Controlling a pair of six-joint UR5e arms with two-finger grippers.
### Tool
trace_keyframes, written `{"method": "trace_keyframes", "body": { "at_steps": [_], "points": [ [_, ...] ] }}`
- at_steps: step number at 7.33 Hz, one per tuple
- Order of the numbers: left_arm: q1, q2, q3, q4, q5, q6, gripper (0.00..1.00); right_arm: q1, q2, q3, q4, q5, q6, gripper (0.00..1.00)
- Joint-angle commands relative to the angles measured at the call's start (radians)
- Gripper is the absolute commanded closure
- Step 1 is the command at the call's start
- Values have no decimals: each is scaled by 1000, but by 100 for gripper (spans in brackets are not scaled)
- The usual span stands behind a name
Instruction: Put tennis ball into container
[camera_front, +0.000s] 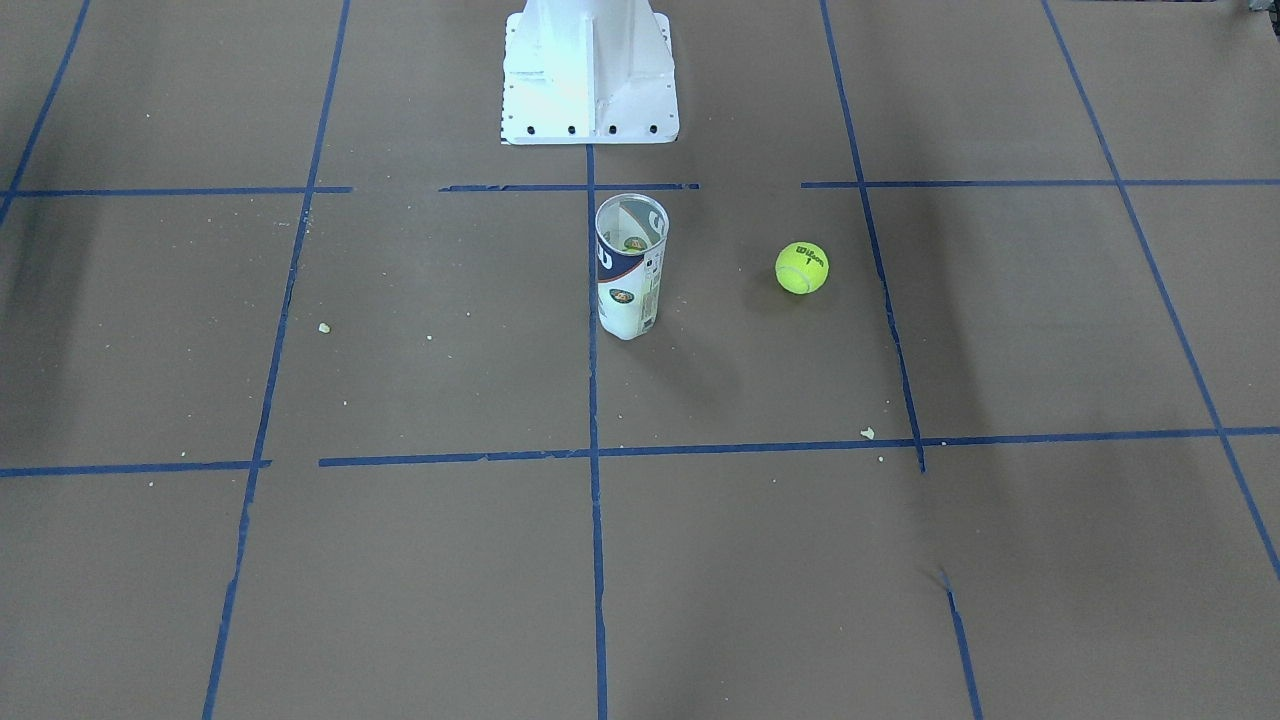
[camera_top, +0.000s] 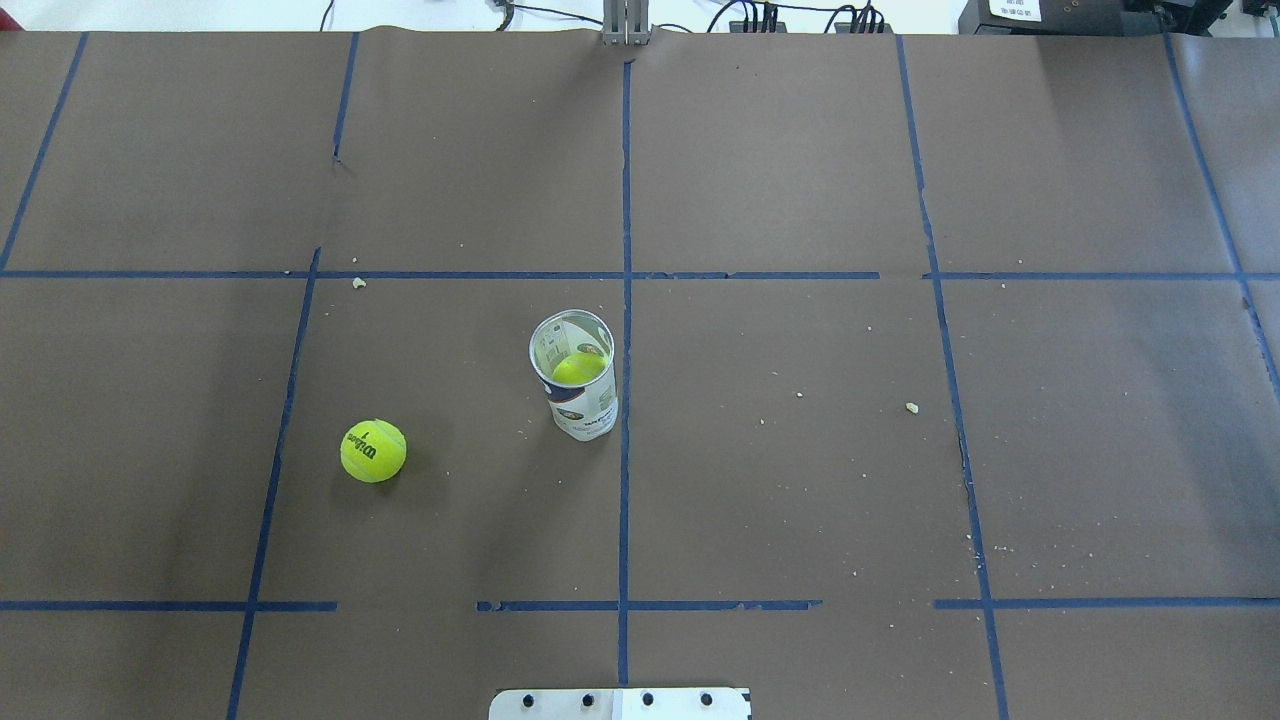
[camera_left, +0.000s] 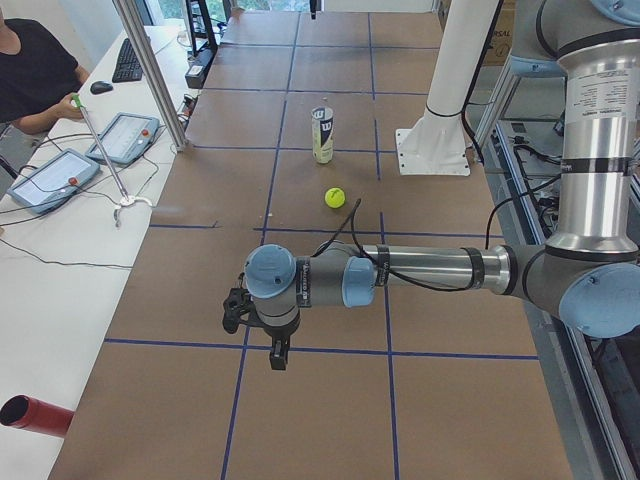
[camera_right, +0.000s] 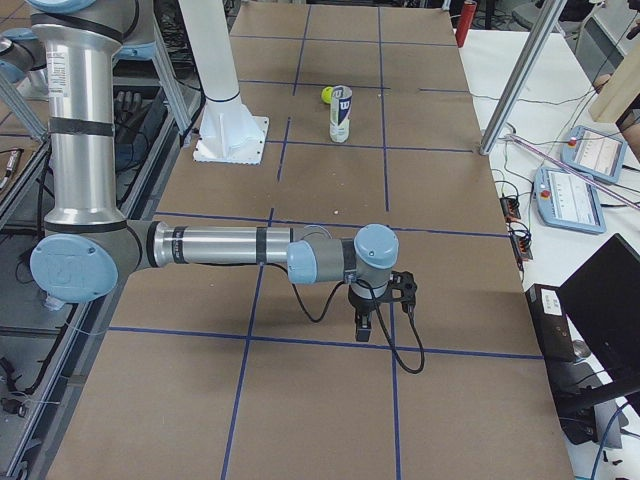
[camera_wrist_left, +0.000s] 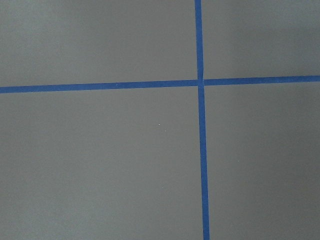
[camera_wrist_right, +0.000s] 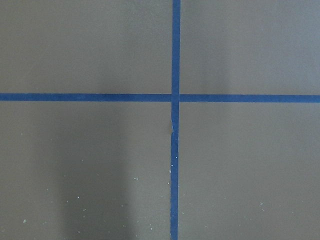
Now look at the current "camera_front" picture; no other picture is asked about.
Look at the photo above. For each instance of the yellow-green tennis ball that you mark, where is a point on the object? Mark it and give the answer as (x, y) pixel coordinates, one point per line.
(801, 267)

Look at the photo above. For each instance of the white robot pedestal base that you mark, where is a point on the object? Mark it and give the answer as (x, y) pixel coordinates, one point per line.
(577, 72)

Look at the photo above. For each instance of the clear tennis ball can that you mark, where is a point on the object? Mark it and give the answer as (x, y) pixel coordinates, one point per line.
(628, 283)

